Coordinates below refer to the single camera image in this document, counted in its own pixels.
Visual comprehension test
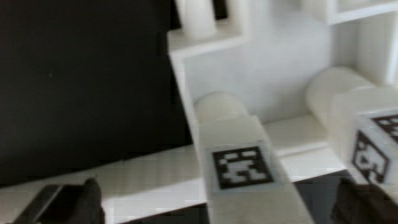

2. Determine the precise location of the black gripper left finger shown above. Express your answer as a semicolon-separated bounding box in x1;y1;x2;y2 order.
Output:
11;178;106;224

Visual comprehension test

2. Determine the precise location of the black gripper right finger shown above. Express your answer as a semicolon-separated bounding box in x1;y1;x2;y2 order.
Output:
331;178;398;224

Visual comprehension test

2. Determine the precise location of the white chair leg block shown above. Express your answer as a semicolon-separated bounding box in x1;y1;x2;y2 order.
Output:
196;93;315;224

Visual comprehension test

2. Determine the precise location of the white chair leg with screw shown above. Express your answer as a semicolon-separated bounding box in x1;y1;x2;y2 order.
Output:
306;67;398;187

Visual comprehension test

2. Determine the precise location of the white chair seat piece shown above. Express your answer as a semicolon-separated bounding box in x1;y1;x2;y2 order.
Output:
168;0;398;156

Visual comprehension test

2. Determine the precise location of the white U-shaped boundary frame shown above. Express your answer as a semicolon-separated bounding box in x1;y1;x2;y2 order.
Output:
0;146;349;224

